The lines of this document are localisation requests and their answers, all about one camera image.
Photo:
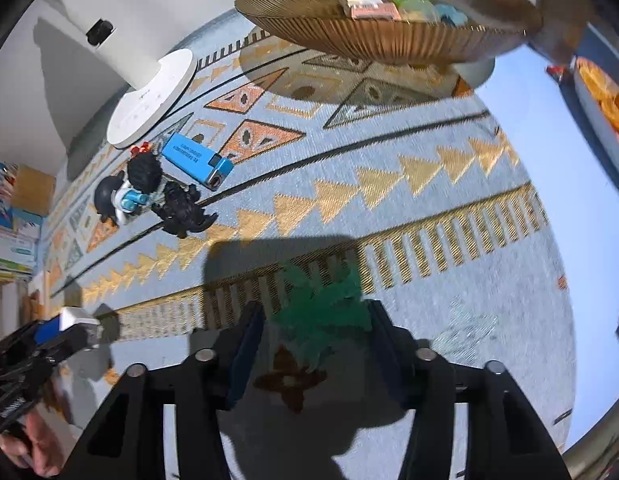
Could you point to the stack of flat boxes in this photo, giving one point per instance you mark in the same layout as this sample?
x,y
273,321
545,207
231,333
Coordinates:
x,y
14,245

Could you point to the pink toy card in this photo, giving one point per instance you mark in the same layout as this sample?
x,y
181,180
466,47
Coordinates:
x,y
372,11

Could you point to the white round disc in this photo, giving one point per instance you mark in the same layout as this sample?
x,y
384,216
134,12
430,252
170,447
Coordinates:
x,y
477,72

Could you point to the black-haired figure with red bow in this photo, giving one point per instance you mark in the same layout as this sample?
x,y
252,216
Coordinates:
x,y
144,172

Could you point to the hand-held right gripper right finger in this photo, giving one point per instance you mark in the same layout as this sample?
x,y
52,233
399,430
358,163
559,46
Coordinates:
x,y
389,350

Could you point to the white desk lamp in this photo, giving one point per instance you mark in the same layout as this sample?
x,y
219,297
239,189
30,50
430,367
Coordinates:
x,y
149,100

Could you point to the blue lighter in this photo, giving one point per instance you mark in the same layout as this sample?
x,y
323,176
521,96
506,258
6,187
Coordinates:
x,y
194,157

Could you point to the brown cardboard box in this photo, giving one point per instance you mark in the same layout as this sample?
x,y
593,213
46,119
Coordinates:
x,y
34,190

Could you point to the tray of orange snacks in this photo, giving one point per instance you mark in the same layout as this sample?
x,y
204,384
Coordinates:
x,y
604,95

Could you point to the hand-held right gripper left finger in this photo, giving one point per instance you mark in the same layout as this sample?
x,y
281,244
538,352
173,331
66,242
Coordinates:
x,y
244,355

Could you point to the pale green toy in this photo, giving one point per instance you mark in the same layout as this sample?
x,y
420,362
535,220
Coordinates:
x,y
419,11

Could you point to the black white blue toy figure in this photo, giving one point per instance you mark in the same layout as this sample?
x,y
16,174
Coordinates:
x,y
124,200

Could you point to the light blue toy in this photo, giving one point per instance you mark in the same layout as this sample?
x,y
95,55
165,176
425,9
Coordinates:
x,y
452,14

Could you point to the red snack packet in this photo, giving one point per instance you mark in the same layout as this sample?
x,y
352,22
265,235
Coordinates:
x,y
558,73

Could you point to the green plastic plant toy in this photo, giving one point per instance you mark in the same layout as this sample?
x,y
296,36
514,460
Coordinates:
x,y
314,315

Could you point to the black monster toy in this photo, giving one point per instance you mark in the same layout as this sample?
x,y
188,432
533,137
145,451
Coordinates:
x,y
182,210

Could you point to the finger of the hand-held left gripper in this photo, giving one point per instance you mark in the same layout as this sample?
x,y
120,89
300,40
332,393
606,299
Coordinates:
x,y
46,334

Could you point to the amber ribbed glass bowl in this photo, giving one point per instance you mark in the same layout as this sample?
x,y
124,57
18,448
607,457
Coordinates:
x,y
339,35

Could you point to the person's left hand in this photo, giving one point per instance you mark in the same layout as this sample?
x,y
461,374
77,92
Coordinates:
x,y
36,442

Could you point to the white rectangular block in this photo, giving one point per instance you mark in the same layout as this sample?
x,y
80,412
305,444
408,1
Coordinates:
x,y
76,320

